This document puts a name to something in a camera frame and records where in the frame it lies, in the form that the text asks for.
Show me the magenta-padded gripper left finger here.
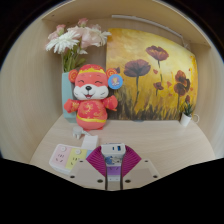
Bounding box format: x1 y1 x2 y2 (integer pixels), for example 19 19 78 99
68 145 109 191

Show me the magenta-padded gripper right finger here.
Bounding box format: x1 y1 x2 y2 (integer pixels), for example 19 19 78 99
119 145 162 191

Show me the small white charger block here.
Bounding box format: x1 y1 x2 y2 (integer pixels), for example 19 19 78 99
100 142 127 167

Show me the white adapter block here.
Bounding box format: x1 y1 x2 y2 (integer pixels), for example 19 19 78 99
81 134 100 152

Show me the white round plug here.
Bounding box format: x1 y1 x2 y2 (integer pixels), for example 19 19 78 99
72 125 85 140

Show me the red plush mouse toy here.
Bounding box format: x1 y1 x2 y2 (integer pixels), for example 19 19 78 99
63 63 124 131

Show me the small plant in white pot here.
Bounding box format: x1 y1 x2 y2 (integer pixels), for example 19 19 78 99
179 102 195 127

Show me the teal vase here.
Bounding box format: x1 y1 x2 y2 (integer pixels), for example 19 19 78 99
61 71 78 124

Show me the yellow poppy painting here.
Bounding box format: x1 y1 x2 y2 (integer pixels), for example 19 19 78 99
105 27 199 122

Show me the pink and white flower bouquet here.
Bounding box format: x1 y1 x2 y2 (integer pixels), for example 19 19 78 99
44 17 113 74

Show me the white light bar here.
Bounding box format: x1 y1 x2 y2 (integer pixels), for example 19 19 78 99
111 14 188 43

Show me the wooden shelf unit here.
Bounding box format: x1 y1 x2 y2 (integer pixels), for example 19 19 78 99
41 0 213 48

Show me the white cable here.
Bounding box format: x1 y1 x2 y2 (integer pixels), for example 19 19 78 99
191 113 201 124

